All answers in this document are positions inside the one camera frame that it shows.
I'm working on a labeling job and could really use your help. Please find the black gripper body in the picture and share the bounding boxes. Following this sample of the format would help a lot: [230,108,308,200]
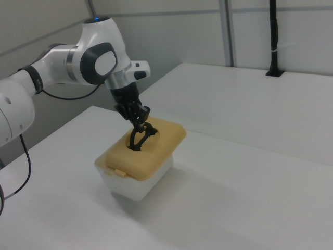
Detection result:
[110,82,143,109]

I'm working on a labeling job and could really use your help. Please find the tan lid with black handle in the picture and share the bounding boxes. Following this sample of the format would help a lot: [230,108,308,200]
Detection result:
[94,116,187,182]

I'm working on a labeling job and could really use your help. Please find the white plastic tool case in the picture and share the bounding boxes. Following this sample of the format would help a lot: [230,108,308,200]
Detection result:
[94,153,174,201]

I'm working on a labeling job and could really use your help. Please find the black pole with clamp base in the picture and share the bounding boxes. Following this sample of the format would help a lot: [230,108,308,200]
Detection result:
[265,0,285,78]

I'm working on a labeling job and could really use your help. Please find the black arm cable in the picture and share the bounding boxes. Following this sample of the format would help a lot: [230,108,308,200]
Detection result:
[0,83,105,217]

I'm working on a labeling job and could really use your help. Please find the dark strap around arm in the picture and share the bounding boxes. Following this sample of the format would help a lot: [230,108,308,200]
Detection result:
[22,65,44,94]

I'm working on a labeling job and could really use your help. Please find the white cable tie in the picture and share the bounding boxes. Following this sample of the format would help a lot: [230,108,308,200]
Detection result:
[270,43,296,53]

